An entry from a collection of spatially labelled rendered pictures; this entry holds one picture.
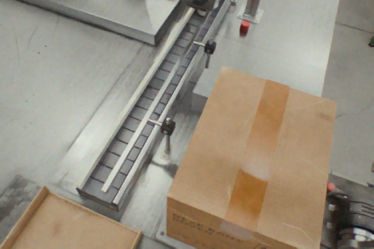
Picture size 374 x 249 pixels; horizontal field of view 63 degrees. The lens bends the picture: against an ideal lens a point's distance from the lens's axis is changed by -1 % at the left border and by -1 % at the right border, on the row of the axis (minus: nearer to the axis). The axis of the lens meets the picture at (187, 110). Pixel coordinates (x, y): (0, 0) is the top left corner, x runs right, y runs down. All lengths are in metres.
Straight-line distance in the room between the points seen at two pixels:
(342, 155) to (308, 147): 1.47
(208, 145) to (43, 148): 0.52
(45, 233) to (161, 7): 0.80
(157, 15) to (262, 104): 0.64
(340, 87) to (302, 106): 1.74
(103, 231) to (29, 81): 0.53
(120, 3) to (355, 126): 1.62
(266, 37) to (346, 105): 1.20
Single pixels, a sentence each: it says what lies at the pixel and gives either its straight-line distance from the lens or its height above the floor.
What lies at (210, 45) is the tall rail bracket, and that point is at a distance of 0.91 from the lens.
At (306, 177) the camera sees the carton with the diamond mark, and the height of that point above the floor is 1.12.
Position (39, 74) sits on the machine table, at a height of 0.83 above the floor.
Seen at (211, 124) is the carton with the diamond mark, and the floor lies 1.12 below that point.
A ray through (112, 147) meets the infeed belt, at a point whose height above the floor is 0.88.
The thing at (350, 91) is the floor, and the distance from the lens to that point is 2.39.
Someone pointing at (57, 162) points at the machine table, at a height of 0.83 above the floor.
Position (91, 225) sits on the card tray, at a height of 0.83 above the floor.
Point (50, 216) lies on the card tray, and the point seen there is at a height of 0.83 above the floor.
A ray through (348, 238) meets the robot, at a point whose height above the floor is 0.37.
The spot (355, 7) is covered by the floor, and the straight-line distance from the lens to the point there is 3.16.
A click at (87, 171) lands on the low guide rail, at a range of 0.76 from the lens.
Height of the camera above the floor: 1.59
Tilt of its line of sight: 55 degrees down
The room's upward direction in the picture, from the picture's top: 6 degrees clockwise
